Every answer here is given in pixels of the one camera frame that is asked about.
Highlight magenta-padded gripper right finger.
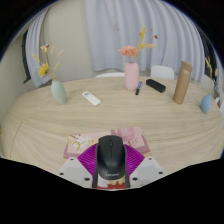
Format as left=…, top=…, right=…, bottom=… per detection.
left=123, top=143, right=165, bottom=188

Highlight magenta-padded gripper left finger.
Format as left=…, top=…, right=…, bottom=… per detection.
left=58, top=143, right=99, bottom=189

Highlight black computer mouse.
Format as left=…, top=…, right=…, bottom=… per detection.
left=94, top=134, right=128, bottom=181

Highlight cartoon cat print mouse pad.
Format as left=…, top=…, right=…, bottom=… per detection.
left=63, top=125, right=152, bottom=191

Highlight white remote control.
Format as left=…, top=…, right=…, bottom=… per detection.
left=81, top=90, right=102, bottom=107

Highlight pale green vase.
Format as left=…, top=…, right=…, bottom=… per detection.
left=50, top=79, right=68, bottom=106

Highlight black and blue marker pen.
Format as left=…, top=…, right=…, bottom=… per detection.
left=134, top=81, right=143, bottom=96

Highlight black rectangular case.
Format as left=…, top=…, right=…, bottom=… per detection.
left=145, top=78, right=167, bottom=94

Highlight blue vase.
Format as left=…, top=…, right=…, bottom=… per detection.
left=199, top=92, right=213, bottom=114

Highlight gold insulated drink bottle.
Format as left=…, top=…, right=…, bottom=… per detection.
left=172, top=60, right=194, bottom=105

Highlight pink vase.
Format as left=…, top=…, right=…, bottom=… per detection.
left=124, top=61, right=140, bottom=92

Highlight pink and yellow dried flowers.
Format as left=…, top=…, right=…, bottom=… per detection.
left=117, top=25, right=159, bottom=64

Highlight yellow and blue dried flowers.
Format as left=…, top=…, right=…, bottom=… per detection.
left=204, top=56, right=219, bottom=94

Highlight dark window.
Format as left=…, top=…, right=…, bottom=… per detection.
left=21, top=29, right=33, bottom=84

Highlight narrow white curtain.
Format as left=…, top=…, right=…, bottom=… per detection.
left=25, top=8, right=54, bottom=88

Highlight wide white curtain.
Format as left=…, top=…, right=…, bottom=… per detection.
left=83, top=0, right=206, bottom=83

